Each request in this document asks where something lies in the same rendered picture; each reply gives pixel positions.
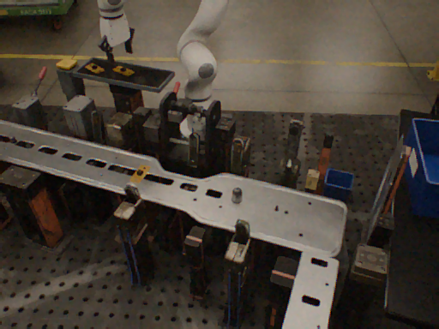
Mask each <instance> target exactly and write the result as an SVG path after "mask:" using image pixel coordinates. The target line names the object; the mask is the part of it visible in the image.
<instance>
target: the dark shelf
mask: <svg viewBox="0 0 439 329"><path fill-rule="evenodd" d="M414 118H416V119H429V120H436V121H439V116H437V115H433V114H430V113H425V112H417V111H410V110H402V109H401V110H400V114H399V126H398V135H397V144H398V143H399V140H400V138H401V135H403V145H404V144H405V140H406V137H407V135H408V131H409V129H410V127H411V125H412V119H414ZM397 144H396V146H397ZM392 216H393V217H394V231H393V232H392V236H391V237H390V238H389V247H390V250H389V251H388V269H387V278H386V296H385V305H384V309H385V310H384V316H385V317H386V318H387V319H392V320H395V321H398V322H402V323H405V324H407V325H409V326H415V327H417V328H420V329H439V218H432V217H427V216H418V215H415V214H414V213H413V212H412V202H411V198H410V194H409V191H408V183H407V180H406V173H405V172H403V175H402V176H401V179H400V182H399V186H398V188H397V189H396V191H395V195H394V198H393V200H392Z"/></svg>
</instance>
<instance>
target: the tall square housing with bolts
mask: <svg viewBox="0 0 439 329"><path fill-rule="evenodd" d="M94 110H97V108H96V105H95V103H94V100H93V98H89V97H85V96H81V95H76V96H75V97H74V98H72V100H70V101H69V102H68V103H67V104H66V105H65V106H64V107H63V113H64V115H65V116H66V121H67V124H68V125H69V132H70V134H71V135H73V136H74V138H78V139H81V140H84V141H91V142H93V122H92V116H91V113H92V112H93V111H94Z"/></svg>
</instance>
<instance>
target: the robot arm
mask: <svg viewBox="0 0 439 329"><path fill-rule="evenodd" d="M128 1H130V0H97V3H98V6H99V12H100V15H101V17H100V34H101V38H102V40H101V41H100V42H99V44H98V47H99V48H100V49H101V50H102V51H104V52H106V57H107V60H108V62H110V63H115V59H114V56H113V54H112V48H113V47H114V46H116V45H119V44H121V43H122V42H124V41H125V50H126V52H128V53H129V54H133V51H132V47H131V43H132V42H133V41H132V39H133V38H134V33H135V29H134V28H131V27H129V26H128V21H127V18H126V16H125V13H124V6H123V5H124V4H125V3H127V2H128ZM229 1H230V0H201V4H200V8H199V9H198V11H197V14H196V16H195V18H194V20H193V21H192V22H191V23H190V25H189V26H188V29H186V30H185V32H184V33H183V35H182V36H181V39H179V41H178V44H177V57H178V60H180V62H181V64H182V65H183V66H184V68H185V69H186V70H187V73H188V80H187V81H186V82H185V83H184V98H185V99H189V100H192V102H193V104H195V105H201V106H203V108H204V109H206V110H207V108H208V107H209V106H210V104H212V103H213V95H212V83H213V80H214V79H215V76H216V75H217V70H218V69H217V63H216V61H215V57H214V56H213V54H212V53H211V51H210V50H209V49H208V48H207V47H206V44H207V39H209V35H211V34H212V33H213V32H215V31H216V29H218V27H219V25H220V23H221V22H222V20H223V18H224V16H225V14H226V10H227V8H228V3H229ZM104 45H105V47H104ZM109 46H110V50H108V48H109ZM204 109H203V110H204ZM194 117H196V116H193V115H190V114H188V116H187V118H186V119H184V120H183V122H182V123H181V126H180V129H181V133H182V134H183V135H184V136H185V137H187V138H189V135H190V134H191V133H192V127H191V120H192V119H193V118H194Z"/></svg>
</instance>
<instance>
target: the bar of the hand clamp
mask: <svg viewBox="0 0 439 329"><path fill-rule="evenodd" d="M303 124H304V122H300V121H297V120H293V119H291V122H290V126H289V130H288V139H287V143H286V151H285V160H284V164H283V169H282V170H283V171H285V169H286V163H287V160H288V159H293V163H292V170H291V173H294V167H295V165H296V163H297V158H298V148H299V143H300V135H301V132H302V128H303Z"/></svg>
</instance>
